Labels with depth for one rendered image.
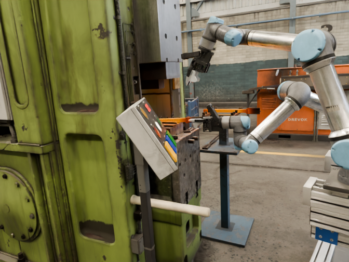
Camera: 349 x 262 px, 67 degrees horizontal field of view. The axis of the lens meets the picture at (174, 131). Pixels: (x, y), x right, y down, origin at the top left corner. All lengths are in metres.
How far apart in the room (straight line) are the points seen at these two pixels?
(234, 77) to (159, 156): 8.39
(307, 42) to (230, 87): 8.25
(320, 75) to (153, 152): 0.67
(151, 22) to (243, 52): 7.79
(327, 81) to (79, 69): 1.18
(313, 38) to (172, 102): 1.12
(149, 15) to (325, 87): 0.94
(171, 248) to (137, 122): 1.14
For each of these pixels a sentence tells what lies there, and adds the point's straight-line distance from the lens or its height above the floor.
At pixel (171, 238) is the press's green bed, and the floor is 0.26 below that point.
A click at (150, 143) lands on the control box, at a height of 1.06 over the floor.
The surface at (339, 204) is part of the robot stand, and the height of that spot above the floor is 0.73.
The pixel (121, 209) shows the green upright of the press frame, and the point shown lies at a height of 0.59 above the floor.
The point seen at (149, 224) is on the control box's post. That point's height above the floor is 0.64.
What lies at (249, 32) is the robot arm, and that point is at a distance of 1.42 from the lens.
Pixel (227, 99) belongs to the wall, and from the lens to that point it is 9.38.
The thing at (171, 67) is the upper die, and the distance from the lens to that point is 1.61.
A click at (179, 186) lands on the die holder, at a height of 0.63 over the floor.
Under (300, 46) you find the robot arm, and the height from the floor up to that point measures 1.37.
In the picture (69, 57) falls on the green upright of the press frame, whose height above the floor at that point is 1.42.
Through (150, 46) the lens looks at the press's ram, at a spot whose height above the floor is 1.45.
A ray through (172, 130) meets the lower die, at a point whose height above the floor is 0.96.
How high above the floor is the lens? 1.31
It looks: 13 degrees down
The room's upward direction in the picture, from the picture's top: 4 degrees counter-clockwise
